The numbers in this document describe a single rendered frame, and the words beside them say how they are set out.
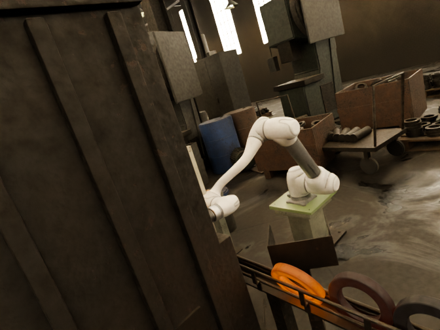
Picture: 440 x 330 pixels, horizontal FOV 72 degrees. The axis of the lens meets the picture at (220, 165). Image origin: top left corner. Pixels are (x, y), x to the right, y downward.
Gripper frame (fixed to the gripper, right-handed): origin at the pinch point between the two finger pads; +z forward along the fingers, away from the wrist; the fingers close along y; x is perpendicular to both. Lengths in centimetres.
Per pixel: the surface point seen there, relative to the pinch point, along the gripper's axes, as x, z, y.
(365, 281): 2, 2, -94
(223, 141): -9, -253, 236
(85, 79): 74, 40, -48
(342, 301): -8, 1, -85
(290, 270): 3, 7, -73
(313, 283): -1, 5, -79
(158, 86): 69, 19, -48
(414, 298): 1, 1, -105
